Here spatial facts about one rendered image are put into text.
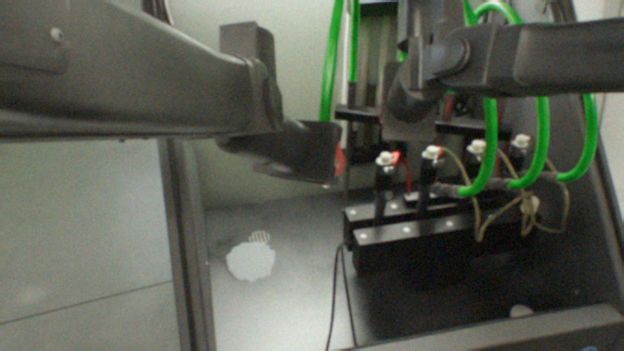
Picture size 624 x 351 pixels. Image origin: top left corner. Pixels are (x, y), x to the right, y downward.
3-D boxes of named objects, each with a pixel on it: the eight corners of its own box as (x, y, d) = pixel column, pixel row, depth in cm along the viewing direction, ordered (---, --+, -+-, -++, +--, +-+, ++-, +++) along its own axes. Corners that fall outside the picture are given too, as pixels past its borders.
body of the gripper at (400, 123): (434, 68, 68) (447, 46, 61) (431, 144, 67) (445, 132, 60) (383, 65, 68) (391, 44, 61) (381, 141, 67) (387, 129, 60)
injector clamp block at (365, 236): (355, 303, 97) (359, 244, 88) (341, 264, 105) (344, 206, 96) (522, 274, 103) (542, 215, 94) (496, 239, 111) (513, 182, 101)
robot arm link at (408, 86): (399, 96, 54) (455, 98, 54) (401, 32, 55) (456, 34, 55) (391, 112, 61) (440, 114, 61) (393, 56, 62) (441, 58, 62)
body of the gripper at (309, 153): (270, 121, 62) (232, 103, 56) (345, 126, 57) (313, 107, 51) (260, 174, 62) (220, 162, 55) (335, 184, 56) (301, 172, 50)
